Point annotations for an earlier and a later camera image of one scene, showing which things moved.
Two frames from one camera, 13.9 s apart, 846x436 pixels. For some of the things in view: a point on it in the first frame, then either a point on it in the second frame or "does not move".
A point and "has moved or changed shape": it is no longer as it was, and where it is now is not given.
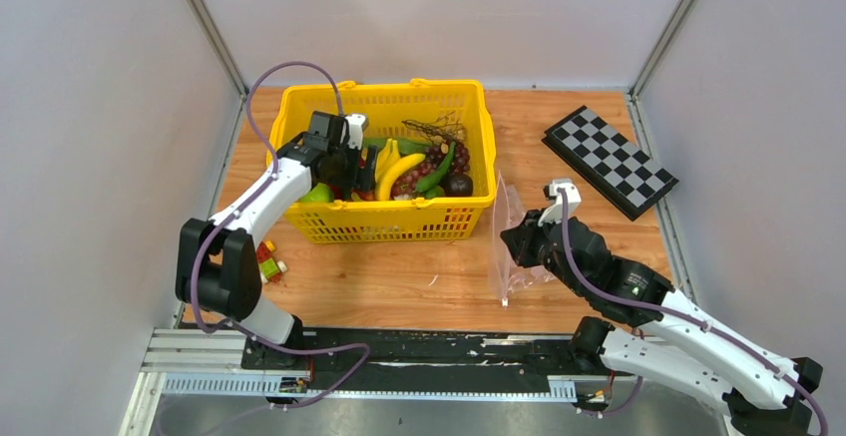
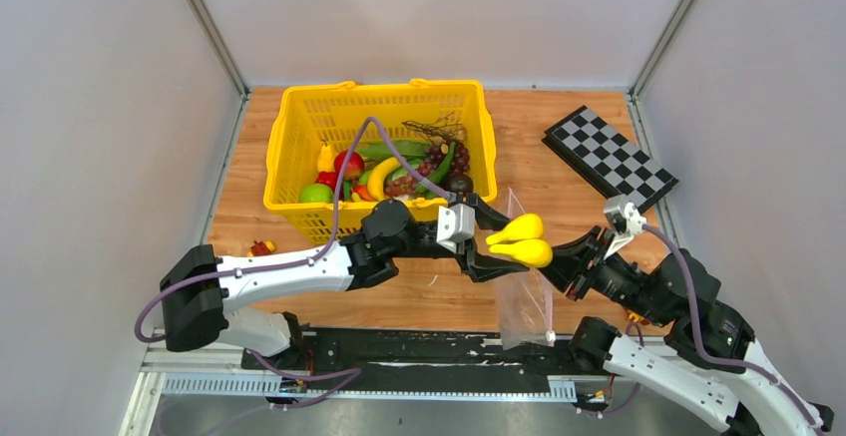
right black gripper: x=522 y=237 -> x=564 y=267
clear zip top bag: x=509 y=276 has moved or changed shape
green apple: x=319 y=193 does not move
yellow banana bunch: x=389 y=164 has moved or changed shape
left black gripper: x=363 y=179 -> x=482 y=266
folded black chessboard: x=626 y=175 does not move
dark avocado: x=456 y=185 does not move
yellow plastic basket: x=386 y=107 does not move
